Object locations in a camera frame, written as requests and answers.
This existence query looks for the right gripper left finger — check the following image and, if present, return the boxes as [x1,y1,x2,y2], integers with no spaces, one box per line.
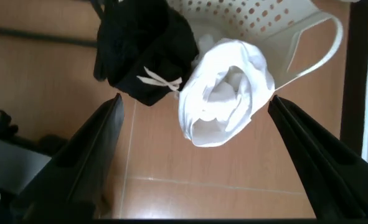
[11,92,125,219]

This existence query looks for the white laundry basket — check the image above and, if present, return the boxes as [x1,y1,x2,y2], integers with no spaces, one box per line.
[166,0,345,91]

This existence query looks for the white garment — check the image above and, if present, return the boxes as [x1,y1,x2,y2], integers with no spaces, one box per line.
[177,21,276,148]

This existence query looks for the black shorts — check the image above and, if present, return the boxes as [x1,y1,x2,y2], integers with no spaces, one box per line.
[93,0,200,107]

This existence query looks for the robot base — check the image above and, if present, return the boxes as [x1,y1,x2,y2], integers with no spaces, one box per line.
[0,108,70,219]

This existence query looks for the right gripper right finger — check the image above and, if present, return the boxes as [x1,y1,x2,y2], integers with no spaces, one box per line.
[267,94,368,219]

